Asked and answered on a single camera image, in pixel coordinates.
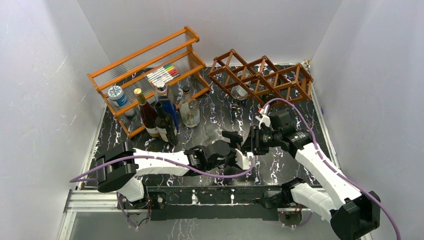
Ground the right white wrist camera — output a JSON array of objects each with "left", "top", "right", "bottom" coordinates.
[{"left": 255, "top": 105, "right": 271, "bottom": 130}]

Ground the pack of coloured markers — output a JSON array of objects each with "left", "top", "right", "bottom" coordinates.
[{"left": 146, "top": 63, "right": 180, "bottom": 87}]

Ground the dark bottle gold cap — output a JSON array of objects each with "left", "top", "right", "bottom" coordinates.
[{"left": 133, "top": 88, "right": 160, "bottom": 138}]

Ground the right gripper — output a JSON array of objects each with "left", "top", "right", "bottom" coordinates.
[{"left": 241, "top": 125, "right": 282, "bottom": 156}]

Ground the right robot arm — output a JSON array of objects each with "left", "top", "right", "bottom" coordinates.
[{"left": 244, "top": 108, "right": 381, "bottom": 240}]

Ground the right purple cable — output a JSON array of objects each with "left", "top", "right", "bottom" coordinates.
[{"left": 261, "top": 97, "right": 402, "bottom": 240}]

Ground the brown wooden wine rack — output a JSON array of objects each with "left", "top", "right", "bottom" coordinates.
[{"left": 207, "top": 49, "right": 314, "bottom": 105}]

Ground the blue square bottle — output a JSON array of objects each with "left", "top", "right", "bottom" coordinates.
[{"left": 155, "top": 80, "right": 179, "bottom": 132}]

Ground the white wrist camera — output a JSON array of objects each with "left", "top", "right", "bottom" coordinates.
[
  {"left": 235, "top": 149, "right": 256, "bottom": 170},
  {"left": 255, "top": 105, "right": 271, "bottom": 130}
]

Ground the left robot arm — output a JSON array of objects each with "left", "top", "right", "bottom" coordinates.
[{"left": 95, "top": 139, "right": 256, "bottom": 208}]

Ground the blue white jar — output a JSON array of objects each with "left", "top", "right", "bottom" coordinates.
[{"left": 107, "top": 85, "right": 128, "bottom": 107}]

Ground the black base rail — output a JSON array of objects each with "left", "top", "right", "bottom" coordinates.
[{"left": 117, "top": 185, "right": 332, "bottom": 222}]

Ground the clear glass bottle white label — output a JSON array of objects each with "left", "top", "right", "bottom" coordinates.
[{"left": 179, "top": 85, "right": 200, "bottom": 128}]

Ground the clear bottle black cap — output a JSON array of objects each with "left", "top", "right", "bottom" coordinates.
[{"left": 230, "top": 85, "right": 248, "bottom": 110}]

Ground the orange wooden shelf rack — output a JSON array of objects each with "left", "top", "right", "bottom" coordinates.
[{"left": 87, "top": 26, "right": 210, "bottom": 138}]

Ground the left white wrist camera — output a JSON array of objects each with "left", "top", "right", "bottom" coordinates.
[{"left": 235, "top": 149, "right": 256, "bottom": 170}]

